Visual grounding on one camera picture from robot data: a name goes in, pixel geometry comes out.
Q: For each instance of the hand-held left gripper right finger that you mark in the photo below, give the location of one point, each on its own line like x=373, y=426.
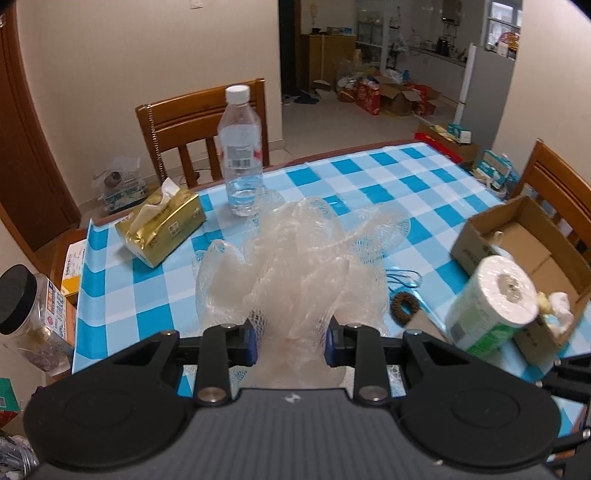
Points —
x=330, y=344

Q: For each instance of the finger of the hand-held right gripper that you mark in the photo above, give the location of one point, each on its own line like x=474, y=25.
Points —
x=563, y=387
x=575, y=363

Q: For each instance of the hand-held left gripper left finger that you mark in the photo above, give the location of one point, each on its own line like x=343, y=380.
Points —
x=251, y=344

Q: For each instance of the white knotted cloth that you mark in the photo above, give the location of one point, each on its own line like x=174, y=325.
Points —
x=562, y=307

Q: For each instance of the peach mesh bath pouf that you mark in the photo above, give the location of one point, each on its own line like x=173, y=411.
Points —
x=300, y=267

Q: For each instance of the green toilet paper roll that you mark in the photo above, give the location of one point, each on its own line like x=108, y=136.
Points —
x=496, y=304

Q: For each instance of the brown cardboard box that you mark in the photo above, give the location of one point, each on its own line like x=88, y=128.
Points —
x=531, y=240

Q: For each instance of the brown hair scrunchie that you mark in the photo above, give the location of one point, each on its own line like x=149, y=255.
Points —
x=404, y=310

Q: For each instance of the gold tissue pack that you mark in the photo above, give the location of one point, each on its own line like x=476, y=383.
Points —
x=159, y=226

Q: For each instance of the blue checked tablecloth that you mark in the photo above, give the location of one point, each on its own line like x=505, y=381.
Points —
x=369, y=194

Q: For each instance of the wooden chair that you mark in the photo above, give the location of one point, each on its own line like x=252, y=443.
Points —
x=554, y=180
x=194, y=115

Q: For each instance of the clear plastic water bottle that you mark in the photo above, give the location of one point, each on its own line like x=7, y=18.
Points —
x=240, y=152

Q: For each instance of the orange flat box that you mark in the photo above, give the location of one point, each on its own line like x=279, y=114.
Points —
x=71, y=274

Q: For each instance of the clear plastic bag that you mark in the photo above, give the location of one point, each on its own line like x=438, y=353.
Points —
x=117, y=182

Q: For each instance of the blue tissue packs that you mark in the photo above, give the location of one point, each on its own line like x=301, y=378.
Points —
x=496, y=168

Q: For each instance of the black-lidded clear plastic jar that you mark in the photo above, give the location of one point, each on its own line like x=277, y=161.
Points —
x=27, y=318

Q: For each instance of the dark slippers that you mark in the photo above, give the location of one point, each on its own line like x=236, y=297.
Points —
x=304, y=98

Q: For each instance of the red gift box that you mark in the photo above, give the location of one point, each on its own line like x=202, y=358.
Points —
x=369, y=94

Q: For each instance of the open cardboard floor box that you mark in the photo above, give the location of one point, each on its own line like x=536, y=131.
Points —
x=406, y=99

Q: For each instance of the grey refrigerator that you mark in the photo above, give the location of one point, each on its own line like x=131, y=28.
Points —
x=489, y=92

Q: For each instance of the wooden cabinet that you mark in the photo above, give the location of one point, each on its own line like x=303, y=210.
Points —
x=328, y=57

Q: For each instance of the brown wooden door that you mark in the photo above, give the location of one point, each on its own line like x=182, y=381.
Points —
x=27, y=138

